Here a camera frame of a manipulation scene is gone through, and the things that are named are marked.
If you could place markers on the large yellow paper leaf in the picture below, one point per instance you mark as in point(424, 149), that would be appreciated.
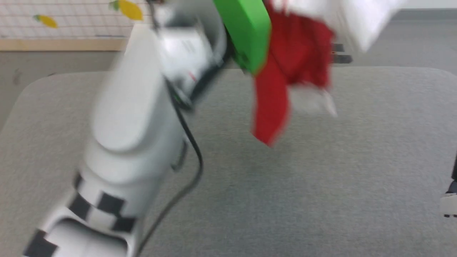
point(130, 10)

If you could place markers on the light wooden board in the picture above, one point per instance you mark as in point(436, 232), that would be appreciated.
point(60, 44)

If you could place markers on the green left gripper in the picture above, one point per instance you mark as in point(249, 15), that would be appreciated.
point(246, 28)

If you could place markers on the grey fabric sofa cushion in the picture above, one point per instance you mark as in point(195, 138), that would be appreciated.
point(321, 178)

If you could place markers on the small yellow paper leaf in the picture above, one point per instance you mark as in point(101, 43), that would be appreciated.
point(47, 21)

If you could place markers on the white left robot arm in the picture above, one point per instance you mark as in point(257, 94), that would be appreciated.
point(135, 107)

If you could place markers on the red and white jersey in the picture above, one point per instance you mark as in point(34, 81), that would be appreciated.
point(296, 46)

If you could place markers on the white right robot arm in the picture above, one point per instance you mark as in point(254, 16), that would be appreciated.
point(449, 205)

